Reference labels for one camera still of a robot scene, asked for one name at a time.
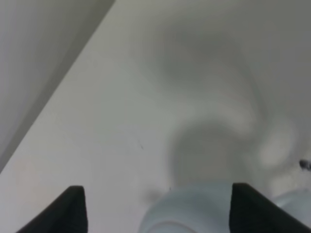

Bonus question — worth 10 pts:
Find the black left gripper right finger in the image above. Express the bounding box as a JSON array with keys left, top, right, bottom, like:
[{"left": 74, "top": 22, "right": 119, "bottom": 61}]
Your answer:
[{"left": 229, "top": 183, "right": 311, "bottom": 233}]

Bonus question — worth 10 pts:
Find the light blue porcelain teapot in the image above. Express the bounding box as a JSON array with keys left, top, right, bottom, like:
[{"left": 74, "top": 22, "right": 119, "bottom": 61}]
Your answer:
[{"left": 138, "top": 183, "right": 311, "bottom": 233}]

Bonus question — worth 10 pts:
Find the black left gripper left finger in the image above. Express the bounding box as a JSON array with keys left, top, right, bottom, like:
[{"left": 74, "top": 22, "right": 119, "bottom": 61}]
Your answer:
[{"left": 18, "top": 185, "right": 88, "bottom": 233}]

